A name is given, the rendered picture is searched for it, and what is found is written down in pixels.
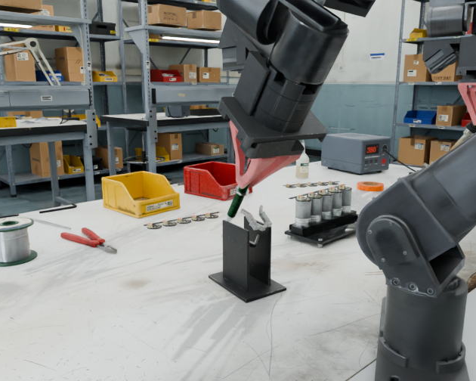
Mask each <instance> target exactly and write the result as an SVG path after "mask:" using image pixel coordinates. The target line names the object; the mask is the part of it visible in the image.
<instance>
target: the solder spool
mask: <svg viewBox="0 0 476 381"><path fill-rule="evenodd" d="M33 224H34V220H33V219H31V218H22V217H17V218H3V219H0V267H8V266H15V265H21V264H24V263H27V262H30V261H32V260H33V259H35V258H36V257H37V255H38V254H37V252H36V251H35V250H32V249H30V246H29V245H30V242H29V233H28V231H27V229H28V227H30V226H32V225H33Z"/></svg>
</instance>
